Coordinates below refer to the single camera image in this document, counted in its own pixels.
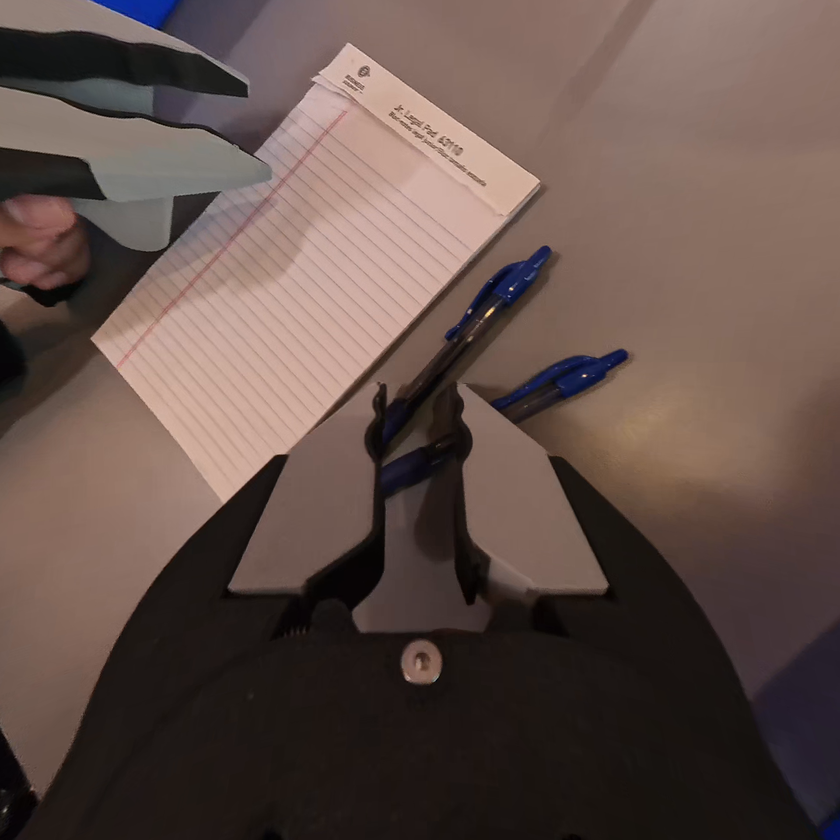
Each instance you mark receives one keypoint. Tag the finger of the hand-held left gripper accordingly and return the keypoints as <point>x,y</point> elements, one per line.
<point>164,164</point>
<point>131,39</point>

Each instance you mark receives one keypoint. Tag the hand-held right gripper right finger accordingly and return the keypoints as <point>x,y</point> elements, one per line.
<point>531,525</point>

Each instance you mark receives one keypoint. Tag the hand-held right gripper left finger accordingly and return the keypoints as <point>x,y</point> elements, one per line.
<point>302,525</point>

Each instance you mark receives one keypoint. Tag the large blue plastic bin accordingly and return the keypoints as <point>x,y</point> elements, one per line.
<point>138,10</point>

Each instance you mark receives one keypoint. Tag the blue retractable pen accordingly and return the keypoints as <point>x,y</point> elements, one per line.
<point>499,289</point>
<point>564,377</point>

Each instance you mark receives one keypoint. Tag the white lined legal pad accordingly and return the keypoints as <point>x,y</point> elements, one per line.
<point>295,262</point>

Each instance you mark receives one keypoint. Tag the narrow blue plastic bin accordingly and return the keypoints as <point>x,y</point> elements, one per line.
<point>807,735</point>

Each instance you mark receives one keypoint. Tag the grey desk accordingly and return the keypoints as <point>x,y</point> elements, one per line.
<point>656,197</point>

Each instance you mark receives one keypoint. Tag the person's left hand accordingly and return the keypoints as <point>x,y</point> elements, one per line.
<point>46,243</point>

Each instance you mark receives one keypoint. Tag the person's dark clothing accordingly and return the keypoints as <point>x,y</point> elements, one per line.
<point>13,787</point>

